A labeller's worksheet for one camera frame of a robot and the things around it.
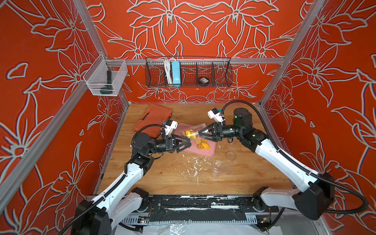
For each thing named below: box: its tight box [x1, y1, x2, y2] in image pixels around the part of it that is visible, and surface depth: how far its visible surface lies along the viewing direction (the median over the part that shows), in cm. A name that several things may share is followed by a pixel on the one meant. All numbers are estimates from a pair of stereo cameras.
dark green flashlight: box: [99, 70, 114, 95], surface depth 83 cm
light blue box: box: [171, 60, 181, 85], surface depth 92 cm
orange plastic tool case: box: [133, 103, 173, 139], surface depth 109 cm
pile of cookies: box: [194, 138, 211, 150], surface depth 95 cm
